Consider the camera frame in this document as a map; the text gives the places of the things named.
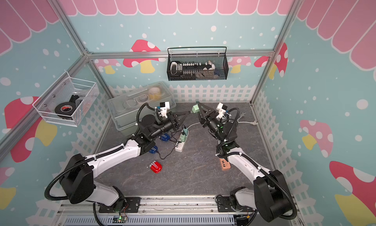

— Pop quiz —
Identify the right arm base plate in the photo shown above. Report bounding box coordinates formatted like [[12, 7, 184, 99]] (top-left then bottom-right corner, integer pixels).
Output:
[[214, 195, 255, 214]]

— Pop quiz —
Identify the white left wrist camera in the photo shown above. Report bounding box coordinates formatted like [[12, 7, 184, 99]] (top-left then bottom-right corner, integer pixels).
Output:
[[156, 101, 170, 119]]

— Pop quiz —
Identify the orange power strip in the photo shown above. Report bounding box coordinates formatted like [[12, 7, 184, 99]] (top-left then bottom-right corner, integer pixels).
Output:
[[220, 158, 231, 171]]

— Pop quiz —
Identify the clear plastic storage box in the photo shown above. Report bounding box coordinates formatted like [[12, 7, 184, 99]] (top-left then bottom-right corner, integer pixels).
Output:
[[107, 81, 176, 132]]

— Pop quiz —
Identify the black tape roll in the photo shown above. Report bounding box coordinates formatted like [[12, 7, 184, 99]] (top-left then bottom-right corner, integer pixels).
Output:
[[54, 102, 76, 119]]

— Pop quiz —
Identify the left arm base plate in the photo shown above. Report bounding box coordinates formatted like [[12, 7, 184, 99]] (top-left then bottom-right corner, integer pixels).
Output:
[[99, 197, 141, 213]]

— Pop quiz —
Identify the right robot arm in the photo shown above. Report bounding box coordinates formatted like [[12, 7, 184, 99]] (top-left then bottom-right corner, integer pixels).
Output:
[[197, 103, 298, 222]]

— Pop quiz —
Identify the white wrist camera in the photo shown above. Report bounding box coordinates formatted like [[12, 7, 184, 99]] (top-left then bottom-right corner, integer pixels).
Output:
[[216, 103, 228, 120], [156, 101, 170, 119]]

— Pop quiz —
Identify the white power strip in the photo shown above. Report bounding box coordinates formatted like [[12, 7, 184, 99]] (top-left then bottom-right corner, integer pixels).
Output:
[[175, 132, 189, 152]]

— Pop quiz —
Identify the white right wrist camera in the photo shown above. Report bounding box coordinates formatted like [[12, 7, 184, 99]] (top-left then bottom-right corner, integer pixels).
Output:
[[216, 103, 228, 120]]

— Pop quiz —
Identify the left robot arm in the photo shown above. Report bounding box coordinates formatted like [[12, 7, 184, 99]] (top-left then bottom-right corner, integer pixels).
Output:
[[44, 103, 190, 212]]

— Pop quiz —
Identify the black socket bit holder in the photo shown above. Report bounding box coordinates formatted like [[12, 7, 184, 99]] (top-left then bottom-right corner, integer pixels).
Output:
[[167, 62, 215, 78]]

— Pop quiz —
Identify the white power strip cord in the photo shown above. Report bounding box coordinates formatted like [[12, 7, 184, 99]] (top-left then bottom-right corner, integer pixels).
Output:
[[187, 112, 259, 131]]

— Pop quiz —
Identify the white wire wall basket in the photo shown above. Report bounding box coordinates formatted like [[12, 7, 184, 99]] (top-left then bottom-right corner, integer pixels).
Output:
[[32, 72, 99, 127]]

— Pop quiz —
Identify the black wire mesh basket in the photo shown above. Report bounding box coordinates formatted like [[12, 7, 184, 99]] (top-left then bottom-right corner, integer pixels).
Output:
[[166, 47, 229, 81]]

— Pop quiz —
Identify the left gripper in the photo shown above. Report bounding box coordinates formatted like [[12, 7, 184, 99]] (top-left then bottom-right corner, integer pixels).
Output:
[[150, 112, 189, 140]]

